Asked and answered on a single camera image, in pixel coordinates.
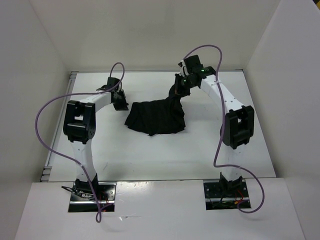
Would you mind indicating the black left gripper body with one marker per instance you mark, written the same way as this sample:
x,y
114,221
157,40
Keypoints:
x,y
121,103

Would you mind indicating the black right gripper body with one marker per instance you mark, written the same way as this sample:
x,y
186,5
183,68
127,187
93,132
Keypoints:
x,y
183,85

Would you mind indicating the black pleated skirt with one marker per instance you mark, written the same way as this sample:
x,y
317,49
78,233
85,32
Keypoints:
x,y
158,117

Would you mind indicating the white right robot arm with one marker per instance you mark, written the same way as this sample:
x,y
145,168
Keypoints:
x,y
236,130

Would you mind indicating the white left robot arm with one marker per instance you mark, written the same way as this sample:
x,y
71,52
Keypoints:
x,y
80,127

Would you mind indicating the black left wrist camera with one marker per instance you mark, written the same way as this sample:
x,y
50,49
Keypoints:
x,y
113,84

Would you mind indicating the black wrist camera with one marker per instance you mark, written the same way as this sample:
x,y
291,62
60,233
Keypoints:
x,y
189,65
113,84

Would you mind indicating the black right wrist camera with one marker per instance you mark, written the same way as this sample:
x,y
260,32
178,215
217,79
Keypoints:
x,y
189,65

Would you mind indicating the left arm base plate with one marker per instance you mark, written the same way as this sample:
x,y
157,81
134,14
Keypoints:
x,y
84,201

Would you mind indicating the aluminium table frame rail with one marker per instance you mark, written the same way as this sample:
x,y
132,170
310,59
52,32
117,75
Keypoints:
x,y
45,175

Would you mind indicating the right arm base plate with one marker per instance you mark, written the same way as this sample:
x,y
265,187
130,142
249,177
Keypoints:
x,y
217,199

